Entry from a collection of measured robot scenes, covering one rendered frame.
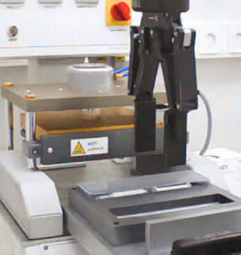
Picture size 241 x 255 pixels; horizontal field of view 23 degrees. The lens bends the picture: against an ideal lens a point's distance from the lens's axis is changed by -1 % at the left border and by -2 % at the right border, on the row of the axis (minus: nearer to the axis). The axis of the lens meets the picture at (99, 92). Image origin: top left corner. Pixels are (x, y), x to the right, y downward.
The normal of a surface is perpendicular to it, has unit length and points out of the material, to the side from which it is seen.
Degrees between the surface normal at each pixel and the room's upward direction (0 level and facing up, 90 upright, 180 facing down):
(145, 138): 90
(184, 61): 81
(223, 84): 90
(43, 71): 90
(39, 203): 40
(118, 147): 90
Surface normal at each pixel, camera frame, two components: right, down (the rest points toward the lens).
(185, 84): 0.38, -0.02
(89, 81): 0.03, 0.14
